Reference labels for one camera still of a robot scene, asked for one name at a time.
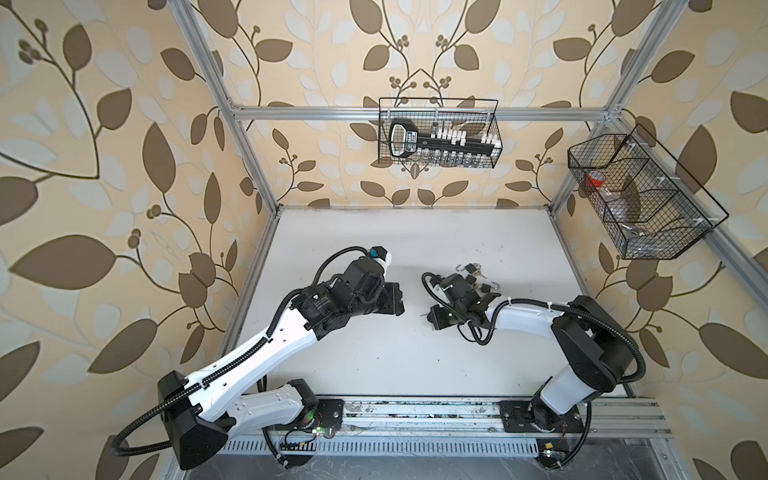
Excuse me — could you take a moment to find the black padlock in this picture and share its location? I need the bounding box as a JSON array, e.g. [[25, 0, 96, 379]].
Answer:
[[479, 282, 500, 293]]

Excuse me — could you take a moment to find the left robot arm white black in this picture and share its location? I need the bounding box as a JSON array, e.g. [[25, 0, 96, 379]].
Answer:
[[110, 246, 404, 470]]

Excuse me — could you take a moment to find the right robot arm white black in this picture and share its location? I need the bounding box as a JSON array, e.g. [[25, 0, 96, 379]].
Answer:
[[421, 272, 647, 432]]

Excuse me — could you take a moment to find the black tool set in basket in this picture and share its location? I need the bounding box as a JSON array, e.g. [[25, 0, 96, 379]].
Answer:
[[384, 119, 502, 160]]

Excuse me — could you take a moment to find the red capped item in basket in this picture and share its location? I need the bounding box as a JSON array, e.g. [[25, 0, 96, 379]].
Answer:
[[585, 170, 607, 190]]

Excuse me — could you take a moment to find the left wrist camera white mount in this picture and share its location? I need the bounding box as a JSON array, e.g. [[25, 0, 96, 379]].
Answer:
[[368, 246, 392, 269]]

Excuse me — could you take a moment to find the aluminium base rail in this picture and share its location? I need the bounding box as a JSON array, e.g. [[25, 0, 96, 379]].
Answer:
[[220, 396, 672, 458]]

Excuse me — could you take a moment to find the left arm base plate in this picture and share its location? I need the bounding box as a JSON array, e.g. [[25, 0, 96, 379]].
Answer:
[[263, 398, 346, 433]]

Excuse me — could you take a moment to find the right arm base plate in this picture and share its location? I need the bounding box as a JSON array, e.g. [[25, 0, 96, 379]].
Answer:
[[499, 400, 585, 435]]

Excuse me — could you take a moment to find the back wall wire basket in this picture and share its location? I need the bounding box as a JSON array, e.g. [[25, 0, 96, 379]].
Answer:
[[378, 96, 503, 169]]

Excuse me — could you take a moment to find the wall wire basket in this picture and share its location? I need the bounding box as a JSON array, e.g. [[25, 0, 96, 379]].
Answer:
[[568, 124, 729, 260], [378, 96, 503, 169]]

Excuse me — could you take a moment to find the right wall wire basket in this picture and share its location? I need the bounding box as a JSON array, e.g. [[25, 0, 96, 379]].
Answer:
[[568, 124, 729, 260]]

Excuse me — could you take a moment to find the aluminium frame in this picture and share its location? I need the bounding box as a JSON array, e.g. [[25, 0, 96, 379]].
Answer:
[[161, 0, 768, 480]]

